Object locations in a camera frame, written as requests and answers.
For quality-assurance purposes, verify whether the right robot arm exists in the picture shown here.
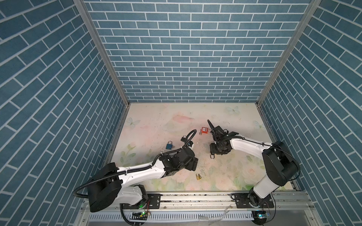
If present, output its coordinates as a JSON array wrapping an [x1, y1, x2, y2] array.
[[207, 120, 300, 208]]

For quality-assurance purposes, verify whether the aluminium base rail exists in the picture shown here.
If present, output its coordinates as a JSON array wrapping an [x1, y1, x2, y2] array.
[[74, 191, 320, 226]]

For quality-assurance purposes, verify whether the blue padlock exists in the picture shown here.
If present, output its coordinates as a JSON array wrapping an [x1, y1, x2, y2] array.
[[166, 141, 174, 150]]

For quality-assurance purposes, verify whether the red padlock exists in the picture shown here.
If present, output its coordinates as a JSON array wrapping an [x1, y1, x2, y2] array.
[[199, 127, 210, 135]]

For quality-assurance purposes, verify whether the small brass padlock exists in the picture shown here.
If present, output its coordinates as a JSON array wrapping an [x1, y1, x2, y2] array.
[[196, 173, 202, 180]]

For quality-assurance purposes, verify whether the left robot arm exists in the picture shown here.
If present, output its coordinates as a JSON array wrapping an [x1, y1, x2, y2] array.
[[73, 130, 199, 212]]

